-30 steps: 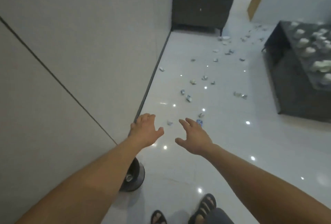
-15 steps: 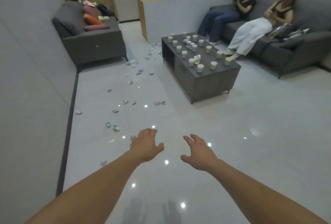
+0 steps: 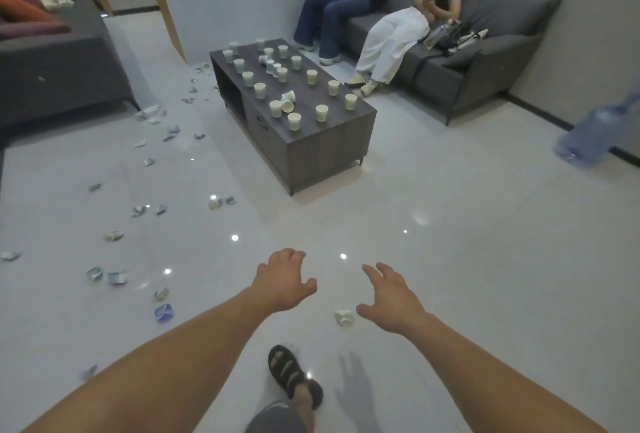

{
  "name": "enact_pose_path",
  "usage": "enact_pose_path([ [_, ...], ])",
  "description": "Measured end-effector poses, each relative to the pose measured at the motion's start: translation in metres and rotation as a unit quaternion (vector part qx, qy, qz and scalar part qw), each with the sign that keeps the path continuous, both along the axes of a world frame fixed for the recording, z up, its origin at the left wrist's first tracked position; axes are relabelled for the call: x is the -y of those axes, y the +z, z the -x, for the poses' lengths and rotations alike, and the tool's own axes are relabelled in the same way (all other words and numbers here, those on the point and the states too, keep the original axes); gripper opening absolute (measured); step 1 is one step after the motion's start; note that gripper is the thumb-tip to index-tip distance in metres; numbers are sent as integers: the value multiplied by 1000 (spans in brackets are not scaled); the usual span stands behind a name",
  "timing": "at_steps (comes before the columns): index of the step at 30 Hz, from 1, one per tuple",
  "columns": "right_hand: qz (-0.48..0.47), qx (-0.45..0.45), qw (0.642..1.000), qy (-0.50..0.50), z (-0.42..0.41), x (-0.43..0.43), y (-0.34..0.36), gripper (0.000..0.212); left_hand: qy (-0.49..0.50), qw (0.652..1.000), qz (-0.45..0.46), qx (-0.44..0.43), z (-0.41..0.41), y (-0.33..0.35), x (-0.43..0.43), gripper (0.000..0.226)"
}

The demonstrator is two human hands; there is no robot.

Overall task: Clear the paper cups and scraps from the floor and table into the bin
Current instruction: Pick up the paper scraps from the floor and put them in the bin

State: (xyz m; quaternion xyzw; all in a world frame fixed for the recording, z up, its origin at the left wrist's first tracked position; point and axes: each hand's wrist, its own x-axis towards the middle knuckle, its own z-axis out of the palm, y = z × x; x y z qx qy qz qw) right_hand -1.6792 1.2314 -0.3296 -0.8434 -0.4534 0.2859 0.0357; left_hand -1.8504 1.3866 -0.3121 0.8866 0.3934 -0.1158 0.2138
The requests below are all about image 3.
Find black handbag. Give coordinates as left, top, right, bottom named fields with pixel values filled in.
left=442, top=22, right=473, bottom=55

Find grey fabric sofa with armrests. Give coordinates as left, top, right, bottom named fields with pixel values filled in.
left=312, top=0, right=565, bottom=127

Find person's left hand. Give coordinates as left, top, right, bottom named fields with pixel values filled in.
left=250, top=248, right=318, bottom=313

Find grey armless sofa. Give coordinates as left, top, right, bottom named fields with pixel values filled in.
left=0, top=0, right=142, bottom=136

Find clear plastic bag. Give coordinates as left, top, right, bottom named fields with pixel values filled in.
left=424, top=19, right=458, bottom=51

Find maroon cushion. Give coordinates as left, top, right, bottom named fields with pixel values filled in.
left=0, top=21, right=72, bottom=41

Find orange cushion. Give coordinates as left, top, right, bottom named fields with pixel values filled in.
left=0, top=0, right=62, bottom=25

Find dark wood coffee table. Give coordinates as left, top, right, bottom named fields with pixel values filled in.
left=209, top=38, right=377, bottom=197

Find person's right hand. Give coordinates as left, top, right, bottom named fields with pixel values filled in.
left=356, top=262, right=431, bottom=336

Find person's right forearm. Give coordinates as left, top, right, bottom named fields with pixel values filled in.
left=414, top=313, right=609, bottom=433

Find person's grey shorts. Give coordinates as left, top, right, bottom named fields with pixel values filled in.
left=244, top=400, right=302, bottom=433

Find person's left forearm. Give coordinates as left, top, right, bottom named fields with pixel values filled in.
left=22, top=285, right=272, bottom=433

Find group of upright paper cups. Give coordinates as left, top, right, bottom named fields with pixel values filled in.
left=222, top=38, right=359, bottom=132

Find person's black sandal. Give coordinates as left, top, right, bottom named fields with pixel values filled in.
left=267, top=345, right=324, bottom=411

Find person's leg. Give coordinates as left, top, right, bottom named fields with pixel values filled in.
left=288, top=382, right=317, bottom=433

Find blue water jug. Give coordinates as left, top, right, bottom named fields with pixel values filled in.
left=554, top=79, right=640, bottom=168

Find scatter of crumpled paper cups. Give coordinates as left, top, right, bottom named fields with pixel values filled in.
left=0, top=62, right=237, bottom=381

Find dark grey cushion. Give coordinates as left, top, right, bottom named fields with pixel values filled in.
left=442, top=47, right=484, bottom=72

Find white cloth bag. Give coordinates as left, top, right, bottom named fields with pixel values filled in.
left=457, top=28, right=489, bottom=47

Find wooden partition counter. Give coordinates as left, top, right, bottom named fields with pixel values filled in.
left=140, top=0, right=242, bottom=64

